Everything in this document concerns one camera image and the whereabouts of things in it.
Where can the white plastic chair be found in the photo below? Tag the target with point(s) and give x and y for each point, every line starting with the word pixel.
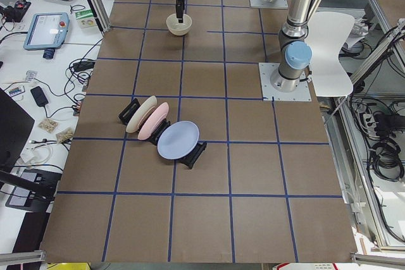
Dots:
pixel 328 32

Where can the pink plate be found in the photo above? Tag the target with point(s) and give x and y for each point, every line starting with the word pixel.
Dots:
pixel 158 115

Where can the cream plate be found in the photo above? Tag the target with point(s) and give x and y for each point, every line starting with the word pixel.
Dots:
pixel 143 112

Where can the blue teach pendant near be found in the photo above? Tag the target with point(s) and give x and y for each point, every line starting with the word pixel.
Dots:
pixel 47 31

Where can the black phone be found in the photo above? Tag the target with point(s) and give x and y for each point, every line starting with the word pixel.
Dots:
pixel 39 96

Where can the green white carton box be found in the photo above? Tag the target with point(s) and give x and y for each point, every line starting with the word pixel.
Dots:
pixel 85 18

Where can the black dish rack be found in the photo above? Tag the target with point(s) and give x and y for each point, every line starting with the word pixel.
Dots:
pixel 189 160

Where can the white ceramic bowl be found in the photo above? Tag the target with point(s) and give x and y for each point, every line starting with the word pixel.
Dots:
pixel 177 28

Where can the blue plate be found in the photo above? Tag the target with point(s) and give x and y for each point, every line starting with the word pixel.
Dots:
pixel 178 140

